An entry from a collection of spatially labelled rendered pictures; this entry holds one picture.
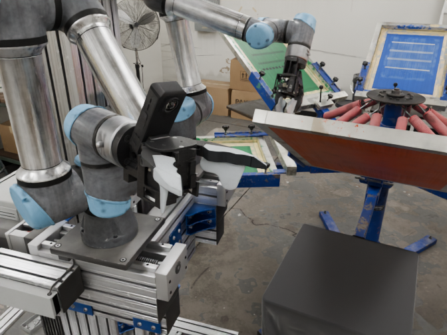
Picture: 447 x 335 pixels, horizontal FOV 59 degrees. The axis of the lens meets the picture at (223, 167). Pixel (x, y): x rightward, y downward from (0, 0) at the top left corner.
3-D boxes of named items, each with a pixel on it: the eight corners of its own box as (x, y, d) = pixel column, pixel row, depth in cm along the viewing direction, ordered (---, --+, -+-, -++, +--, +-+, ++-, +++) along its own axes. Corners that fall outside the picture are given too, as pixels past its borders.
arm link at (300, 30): (293, 21, 135) (318, 23, 133) (286, 52, 135) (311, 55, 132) (291, 9, 128) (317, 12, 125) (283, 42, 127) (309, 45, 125)
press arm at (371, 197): (344, 320, 132) (346, 306, 129) (326, 314, 134) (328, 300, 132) (386, 171, 232) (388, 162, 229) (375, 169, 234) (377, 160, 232)
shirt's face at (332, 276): (408, 349, 111) (408, 348, 111) (263, 299, 129) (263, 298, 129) (417, 253, 150) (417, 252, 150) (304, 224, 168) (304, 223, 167)
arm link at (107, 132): (137, 113, 65) (90, 118, 59) (154, 119, 62) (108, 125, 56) (136, 157, 67) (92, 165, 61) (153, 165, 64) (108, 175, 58)
